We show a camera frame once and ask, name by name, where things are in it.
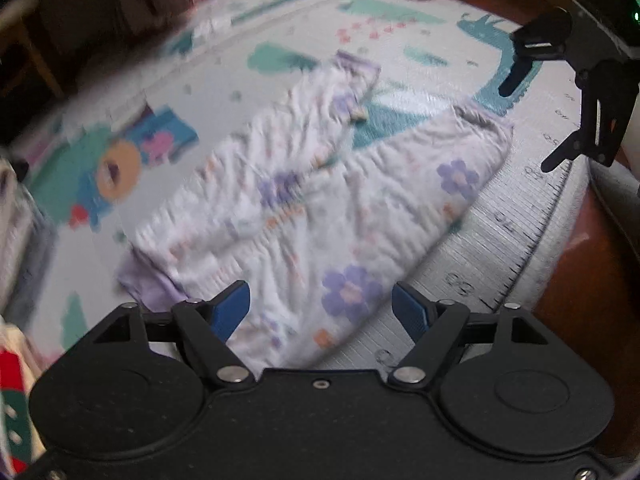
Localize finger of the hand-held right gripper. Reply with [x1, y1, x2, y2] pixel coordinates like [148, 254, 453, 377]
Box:
[497, 7, 574, 99]
[540, 57, 640, 173]

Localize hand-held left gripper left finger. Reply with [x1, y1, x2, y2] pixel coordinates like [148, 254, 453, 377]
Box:
[92, 280, 253, 391]

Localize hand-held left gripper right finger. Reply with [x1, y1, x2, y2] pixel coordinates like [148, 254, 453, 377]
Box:
[387, 282, 551, 391]

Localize white floral pants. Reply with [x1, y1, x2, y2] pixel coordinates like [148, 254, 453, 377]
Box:
[116, 50, 516, 368]

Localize grey cloth pile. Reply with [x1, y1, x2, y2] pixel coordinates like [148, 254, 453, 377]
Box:
[0, 157, 57, 323]

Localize red green patterned cloth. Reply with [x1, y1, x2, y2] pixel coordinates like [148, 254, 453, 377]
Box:
[0, 322, 48, 478]

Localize printed play mat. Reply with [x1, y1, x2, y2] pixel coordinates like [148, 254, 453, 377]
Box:
[0, 0, 592, 376]

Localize wooden chair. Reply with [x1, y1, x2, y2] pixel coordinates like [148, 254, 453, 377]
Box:
[0, 0, 68, 103]

